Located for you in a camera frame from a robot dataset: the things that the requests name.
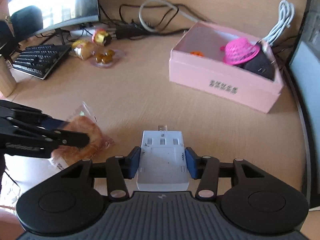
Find packaged brown candies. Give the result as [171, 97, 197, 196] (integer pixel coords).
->
[89, 49, 126, 68]

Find packaged bread bun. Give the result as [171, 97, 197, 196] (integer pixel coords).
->
[49, 102, 114, 171]

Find pink cardboard box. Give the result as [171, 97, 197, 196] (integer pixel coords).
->
[169, 22, 284, 113]

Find grey looped cable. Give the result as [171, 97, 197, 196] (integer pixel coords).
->
[138, 0, 201, 33]

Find white bundled cable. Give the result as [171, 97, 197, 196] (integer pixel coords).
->
[262, 0, 296, 46]

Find black keyboard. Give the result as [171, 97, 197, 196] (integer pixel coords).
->
[12, 44, 71, 80]

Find black round object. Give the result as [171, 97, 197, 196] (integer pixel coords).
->
[236, 42, 275, 81]

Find computer monitor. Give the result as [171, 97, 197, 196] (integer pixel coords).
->
[8, 0, 100, 35]

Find white power strip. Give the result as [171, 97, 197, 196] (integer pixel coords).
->
[70, 24, 108, 38]

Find pink plastic basket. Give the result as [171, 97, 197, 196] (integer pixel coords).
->
[220, 37, 261, 66]

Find black power adapter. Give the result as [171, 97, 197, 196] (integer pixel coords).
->
[115, 24, 150, 40]

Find packaged yellow pastry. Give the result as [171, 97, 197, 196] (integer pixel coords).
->
[71, 39, 96, 60]

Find wooden block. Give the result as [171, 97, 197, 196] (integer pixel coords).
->
[0, 55, 17, 97]

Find white USB charger block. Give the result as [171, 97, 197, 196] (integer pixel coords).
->
[137, 130, 190, 192]

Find red gold toy figure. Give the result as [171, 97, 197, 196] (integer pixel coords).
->
[92, 29, 112, 46]

